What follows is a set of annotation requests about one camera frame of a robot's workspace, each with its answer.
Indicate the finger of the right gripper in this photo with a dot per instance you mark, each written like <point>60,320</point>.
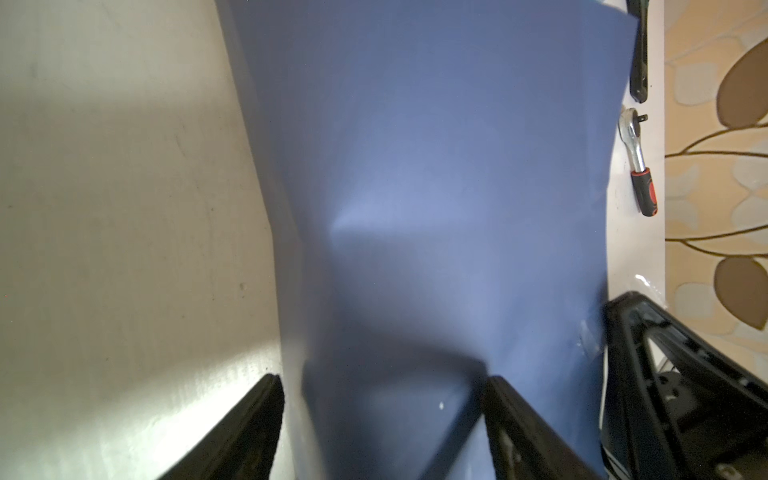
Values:
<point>675,407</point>

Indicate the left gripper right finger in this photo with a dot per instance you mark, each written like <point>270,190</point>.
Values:
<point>522,444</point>

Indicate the black adjustable wrench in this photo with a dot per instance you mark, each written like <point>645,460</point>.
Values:
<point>638,78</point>

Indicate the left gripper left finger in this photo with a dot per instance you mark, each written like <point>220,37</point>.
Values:
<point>244,443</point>

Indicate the red handled ratchet wrench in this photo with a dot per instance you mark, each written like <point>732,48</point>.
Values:
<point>629,127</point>

